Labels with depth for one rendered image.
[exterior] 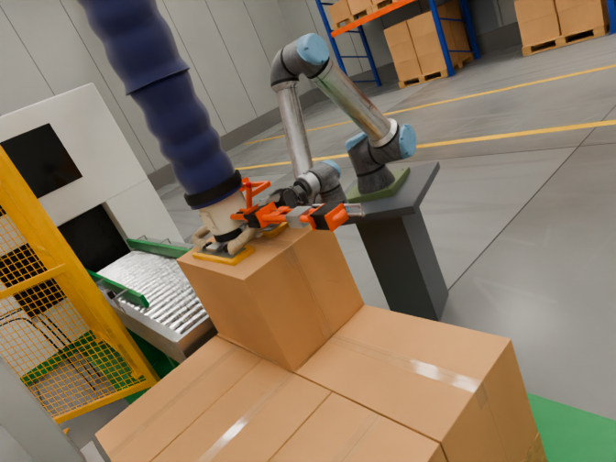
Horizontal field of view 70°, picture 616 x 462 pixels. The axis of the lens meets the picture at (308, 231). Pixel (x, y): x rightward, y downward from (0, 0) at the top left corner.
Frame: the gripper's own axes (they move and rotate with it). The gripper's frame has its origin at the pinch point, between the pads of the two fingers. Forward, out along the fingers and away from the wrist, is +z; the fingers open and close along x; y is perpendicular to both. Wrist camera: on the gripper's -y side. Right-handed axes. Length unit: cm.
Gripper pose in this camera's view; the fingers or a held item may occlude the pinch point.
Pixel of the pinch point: (266, 214)
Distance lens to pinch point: 150.9
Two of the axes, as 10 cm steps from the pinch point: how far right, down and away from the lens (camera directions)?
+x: -3.8, -8.6, -3.4
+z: -6.8, 5.1, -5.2
